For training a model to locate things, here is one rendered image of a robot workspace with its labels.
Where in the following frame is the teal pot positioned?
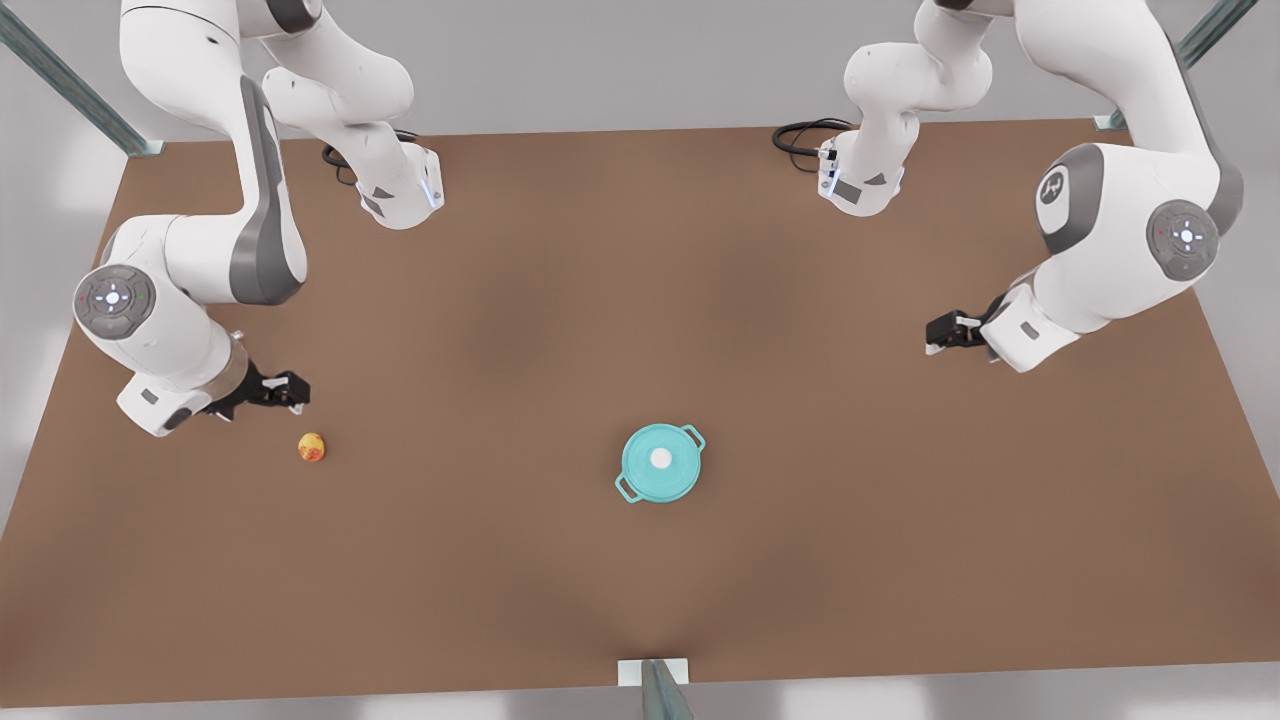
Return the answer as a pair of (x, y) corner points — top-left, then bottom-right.
(614, 423), (707, 504)

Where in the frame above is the teal pot lid white knob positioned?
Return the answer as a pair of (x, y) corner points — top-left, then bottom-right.
(621, 424), (700, 498)

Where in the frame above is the black cable loop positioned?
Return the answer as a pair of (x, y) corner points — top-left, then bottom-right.
(772, 118), (857, 177)
(321, 129), (422, 188)

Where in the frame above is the silver frame post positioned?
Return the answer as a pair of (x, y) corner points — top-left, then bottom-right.
(1094, 0), (1261, 132)
(617, 658), (695, 720)
(0, 5), (166, 159)

